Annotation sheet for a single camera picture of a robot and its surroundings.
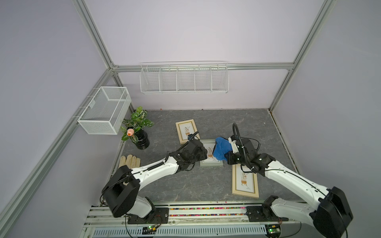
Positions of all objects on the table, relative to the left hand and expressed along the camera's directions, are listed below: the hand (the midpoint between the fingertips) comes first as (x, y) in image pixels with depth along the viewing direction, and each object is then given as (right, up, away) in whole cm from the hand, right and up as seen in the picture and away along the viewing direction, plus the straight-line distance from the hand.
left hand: (204, 153), depth 83 cm
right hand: (+12, 0, -1) cm, 12 cm away
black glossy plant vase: (-38, +5, +10) cm, 40 cm away
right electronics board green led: (+33, -36, -11) cm, 50 cm away
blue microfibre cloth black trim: (+10, +4, -1) cm, 10 cm away
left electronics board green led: (-28, -35, -12) cm, 46 cm away
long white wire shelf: (+4, +49, +19) cm, 53 cm away
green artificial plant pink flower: (-37, +18, -2) cm, 41 cm away
